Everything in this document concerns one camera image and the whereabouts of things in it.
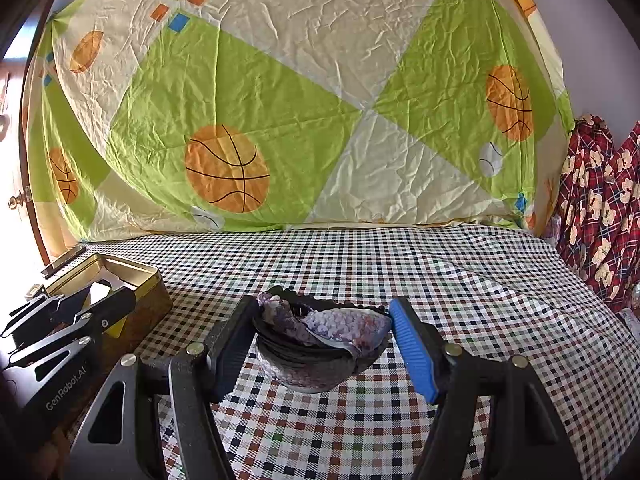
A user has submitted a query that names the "small yellow cube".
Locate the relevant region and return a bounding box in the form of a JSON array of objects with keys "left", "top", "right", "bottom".
[{"left": 104, "top": 316, "right": 127, "bottom": 339}]

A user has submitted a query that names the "white toy block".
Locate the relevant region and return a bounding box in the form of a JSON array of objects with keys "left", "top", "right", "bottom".
[{"left": 84, "top": 281, "right": 112, "bottom": 309}]

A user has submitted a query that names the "gold metal tin box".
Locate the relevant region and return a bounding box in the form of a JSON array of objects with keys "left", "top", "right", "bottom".
[{"left": 46, "top": 254, "right": 172, "bottom": 370}]

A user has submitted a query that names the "black smartphone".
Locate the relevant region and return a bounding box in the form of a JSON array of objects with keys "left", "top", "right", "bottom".
[{"left": 40, "top": 245, "right": 86, "bottom": 278}]

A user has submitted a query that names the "brown wooden door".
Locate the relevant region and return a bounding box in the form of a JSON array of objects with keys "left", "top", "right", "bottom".
[{"left": 1, "top": 0, "right": 55, "bottom": 285}]

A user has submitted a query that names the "brass door knob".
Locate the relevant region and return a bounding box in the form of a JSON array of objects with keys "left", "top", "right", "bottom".
[{"left": 8, "top": 191, "right": 26, "bottom": 210}]

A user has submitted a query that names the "checkered tablecloth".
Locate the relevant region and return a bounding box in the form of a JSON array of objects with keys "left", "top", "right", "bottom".
[{"left": 60, "top": 223, "right": 640, "bottom": 480}]

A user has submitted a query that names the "red bear pattern cloth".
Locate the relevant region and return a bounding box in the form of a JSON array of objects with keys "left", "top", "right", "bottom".
[{"left": 549, "top": 115, "right": 639, "bottom": 312}]

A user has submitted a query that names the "basketball pattern hanging sheet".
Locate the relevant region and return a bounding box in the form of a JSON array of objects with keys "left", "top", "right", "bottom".
[{"left": 23, "top": 0, "right": 572, "bottom": 254}]

